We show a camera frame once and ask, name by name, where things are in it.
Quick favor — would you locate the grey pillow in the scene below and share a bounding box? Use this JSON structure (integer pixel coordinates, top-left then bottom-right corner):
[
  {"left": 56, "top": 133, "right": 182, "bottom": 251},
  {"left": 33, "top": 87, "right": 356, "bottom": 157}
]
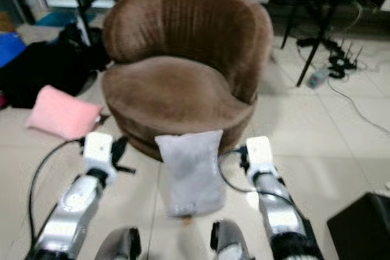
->
[{"left": 154, "top": 129, "right": 227, "bottom": 219}]

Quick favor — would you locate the pink pillow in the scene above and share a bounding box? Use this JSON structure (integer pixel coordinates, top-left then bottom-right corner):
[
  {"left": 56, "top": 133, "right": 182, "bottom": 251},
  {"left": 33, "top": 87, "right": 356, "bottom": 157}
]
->
[{"left": 26, "top": 85, "right": 104, "bottom": 141}]

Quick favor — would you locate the brown round velvet sofa chair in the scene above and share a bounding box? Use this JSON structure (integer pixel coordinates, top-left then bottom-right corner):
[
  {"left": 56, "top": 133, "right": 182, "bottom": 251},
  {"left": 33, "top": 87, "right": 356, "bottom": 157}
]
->
[{"left": 101, "top": 0, "right": 275, "bottom": 163}]

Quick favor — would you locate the robot right leg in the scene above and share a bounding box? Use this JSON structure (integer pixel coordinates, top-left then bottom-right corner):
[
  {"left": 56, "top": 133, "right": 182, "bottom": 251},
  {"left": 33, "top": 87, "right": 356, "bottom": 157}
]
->
[{"left": 210, "top": 220, "right": 252, "bottom": 260}]

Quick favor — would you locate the robot leg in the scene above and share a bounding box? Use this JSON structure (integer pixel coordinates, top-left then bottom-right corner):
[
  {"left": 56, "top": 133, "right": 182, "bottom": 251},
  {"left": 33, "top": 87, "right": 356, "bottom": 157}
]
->
[
  {"left": 210, "top": 220, "right": 252, "bottom": 260},
  {"left": 94, "top": 226, "right": 143, "bottom": 260}
]

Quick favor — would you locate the robot left leg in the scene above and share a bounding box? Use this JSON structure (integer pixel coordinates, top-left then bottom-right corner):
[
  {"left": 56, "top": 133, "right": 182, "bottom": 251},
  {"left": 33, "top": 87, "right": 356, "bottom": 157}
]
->
[{"left": 94, "top": 226, "right": 143, "bottom": 260}]

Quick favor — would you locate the grey power strip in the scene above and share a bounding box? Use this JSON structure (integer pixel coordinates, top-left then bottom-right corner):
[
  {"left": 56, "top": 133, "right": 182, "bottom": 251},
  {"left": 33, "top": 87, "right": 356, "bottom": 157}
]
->
[{"left": 307, "top": 68, "right": 332, "bottom": 89}]

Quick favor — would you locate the black bag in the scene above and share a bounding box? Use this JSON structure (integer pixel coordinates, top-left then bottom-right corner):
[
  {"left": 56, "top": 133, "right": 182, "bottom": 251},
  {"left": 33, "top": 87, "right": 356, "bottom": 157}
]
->
[{"left": 0, "top": 24, "right": 112, "bottom": 110}]

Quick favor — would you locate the black power adapter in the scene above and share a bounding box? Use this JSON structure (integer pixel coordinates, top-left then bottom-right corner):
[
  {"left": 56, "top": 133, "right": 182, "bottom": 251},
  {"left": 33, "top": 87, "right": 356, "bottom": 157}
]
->
[{"left": 296, "top": 37, "right": 331, "bottom": 52}]

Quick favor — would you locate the black box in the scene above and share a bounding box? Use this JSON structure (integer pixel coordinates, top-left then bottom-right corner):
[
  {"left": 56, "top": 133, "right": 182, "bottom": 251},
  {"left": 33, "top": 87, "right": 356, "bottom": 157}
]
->
[{"left": 325, "top": 191, "right": 390, "bottom": 260}]

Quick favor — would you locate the black router with antennas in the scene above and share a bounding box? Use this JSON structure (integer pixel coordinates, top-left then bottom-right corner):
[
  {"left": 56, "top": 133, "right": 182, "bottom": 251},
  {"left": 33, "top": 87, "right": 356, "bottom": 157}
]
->
[{"left": 328, "top": 42, "right": 367, "bottom": 80}]

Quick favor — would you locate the blue bag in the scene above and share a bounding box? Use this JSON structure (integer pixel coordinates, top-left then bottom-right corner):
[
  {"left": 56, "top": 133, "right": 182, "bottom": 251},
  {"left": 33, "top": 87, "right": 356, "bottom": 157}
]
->
[{"left": 0, "top": 31, "right": 27, "bottom": 69}]

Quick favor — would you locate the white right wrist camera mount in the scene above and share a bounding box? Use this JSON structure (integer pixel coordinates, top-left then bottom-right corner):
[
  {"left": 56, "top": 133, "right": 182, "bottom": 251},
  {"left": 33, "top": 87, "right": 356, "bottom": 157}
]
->
[{"left": 245, "top": 136, "right": 275, "bottom": 176}]

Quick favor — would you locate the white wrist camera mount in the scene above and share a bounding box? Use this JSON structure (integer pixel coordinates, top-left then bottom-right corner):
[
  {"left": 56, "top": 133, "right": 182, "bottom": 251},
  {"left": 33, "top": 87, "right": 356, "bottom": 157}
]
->
[
  {"left": 245, "top": 136, "right": 275, "bottom": 176},
  {"left": 82, "top": 132, "right": 116, "bottom": 173}
]

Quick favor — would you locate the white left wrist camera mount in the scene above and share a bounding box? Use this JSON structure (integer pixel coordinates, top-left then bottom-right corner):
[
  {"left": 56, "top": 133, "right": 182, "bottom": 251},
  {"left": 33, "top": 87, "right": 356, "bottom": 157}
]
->
[{"left": 82, "top": 132, "right": 116, "bottom": 173}]

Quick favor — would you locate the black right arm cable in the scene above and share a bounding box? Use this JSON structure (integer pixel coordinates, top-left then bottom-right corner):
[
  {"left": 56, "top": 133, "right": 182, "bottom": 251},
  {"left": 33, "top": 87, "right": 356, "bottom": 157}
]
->
[{"left": 217, "top": 148, "right": 287, "bottom": 201}]

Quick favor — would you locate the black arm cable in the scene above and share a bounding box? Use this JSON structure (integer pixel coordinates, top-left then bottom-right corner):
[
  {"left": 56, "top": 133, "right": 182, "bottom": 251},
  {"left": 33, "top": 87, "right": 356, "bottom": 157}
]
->
[
  {"left": 28, "top": 139, "right": 86, "bottom": 239},
  {"left": 217, "top": 148, "right": 287, "bottom": 201}
]

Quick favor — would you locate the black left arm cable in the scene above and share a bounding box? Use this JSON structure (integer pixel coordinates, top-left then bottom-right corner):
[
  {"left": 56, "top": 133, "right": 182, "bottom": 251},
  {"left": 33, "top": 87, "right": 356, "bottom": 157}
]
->
[{"left": 28, "top": 139, "right": 86, "bottom": 239}]

